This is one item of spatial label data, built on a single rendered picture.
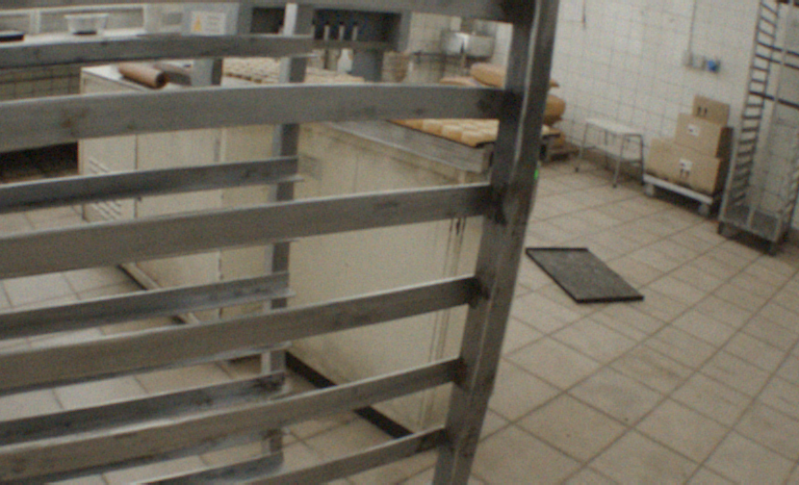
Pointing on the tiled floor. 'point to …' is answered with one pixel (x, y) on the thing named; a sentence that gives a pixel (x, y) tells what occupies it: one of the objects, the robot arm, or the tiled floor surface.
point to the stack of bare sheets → (582, 275)
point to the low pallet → (561, 152)
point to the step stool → (614, 146)
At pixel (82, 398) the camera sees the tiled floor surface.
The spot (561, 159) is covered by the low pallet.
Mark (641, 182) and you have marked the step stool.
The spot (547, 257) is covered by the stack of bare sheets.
